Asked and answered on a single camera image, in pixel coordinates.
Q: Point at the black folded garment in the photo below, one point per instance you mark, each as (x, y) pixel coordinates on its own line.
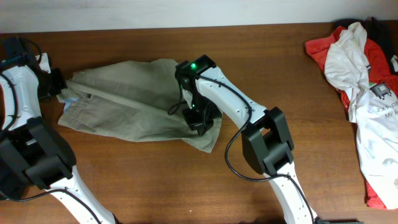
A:
(11, 185)

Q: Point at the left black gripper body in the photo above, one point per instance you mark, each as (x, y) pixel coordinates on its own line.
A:
(58, 81)

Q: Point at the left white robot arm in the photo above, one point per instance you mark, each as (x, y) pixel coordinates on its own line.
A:
(32, 152)

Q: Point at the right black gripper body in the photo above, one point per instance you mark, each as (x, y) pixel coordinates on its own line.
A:
(199, 117)

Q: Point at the khaki green shorts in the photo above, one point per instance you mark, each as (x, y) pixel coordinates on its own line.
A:
(129, 101)

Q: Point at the red t-shirt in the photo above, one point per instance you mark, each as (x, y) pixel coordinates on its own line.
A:
(317, 49)

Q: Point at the white printed t-shirt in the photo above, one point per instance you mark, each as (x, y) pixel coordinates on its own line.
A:
(372, 106)

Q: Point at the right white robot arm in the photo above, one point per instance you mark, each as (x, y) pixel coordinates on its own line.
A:
(266, 140)

